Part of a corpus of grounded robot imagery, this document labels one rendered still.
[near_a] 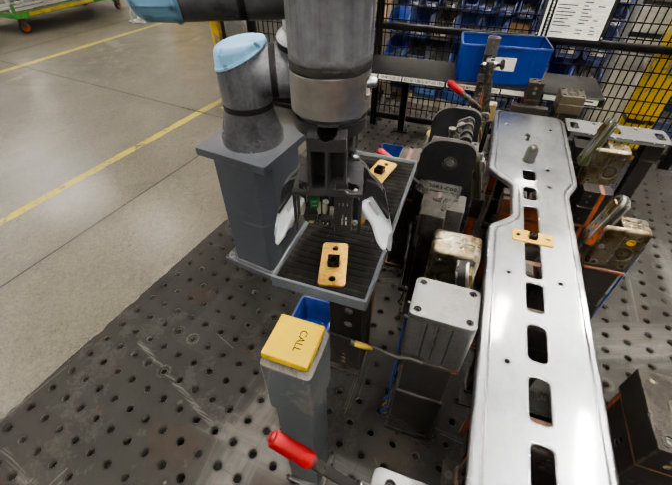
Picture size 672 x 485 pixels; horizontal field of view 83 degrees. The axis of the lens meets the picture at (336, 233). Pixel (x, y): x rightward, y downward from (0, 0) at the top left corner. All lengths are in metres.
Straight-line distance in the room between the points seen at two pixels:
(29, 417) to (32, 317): 1.32
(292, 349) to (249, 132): 0.58
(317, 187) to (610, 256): 0.77
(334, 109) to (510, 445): 0.50
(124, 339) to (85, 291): 1.27
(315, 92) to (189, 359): 0.83
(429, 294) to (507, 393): 0.19
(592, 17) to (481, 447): 1.52
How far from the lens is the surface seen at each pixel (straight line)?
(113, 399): 1.09
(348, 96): 0.35
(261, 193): 0.96
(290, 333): 0.48
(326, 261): 0.55
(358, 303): 0.51
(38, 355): 2.25
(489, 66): 1.22
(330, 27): 0.33
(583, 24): 1.79
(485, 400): 0.65
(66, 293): 2.45
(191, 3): 0.43
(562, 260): 0.91
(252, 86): 0.89
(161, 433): 1.01
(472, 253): 0.72
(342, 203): 0.39
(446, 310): 0.58
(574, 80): 1.79
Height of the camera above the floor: 1.56
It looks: 42 degrees down
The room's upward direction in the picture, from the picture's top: straight up
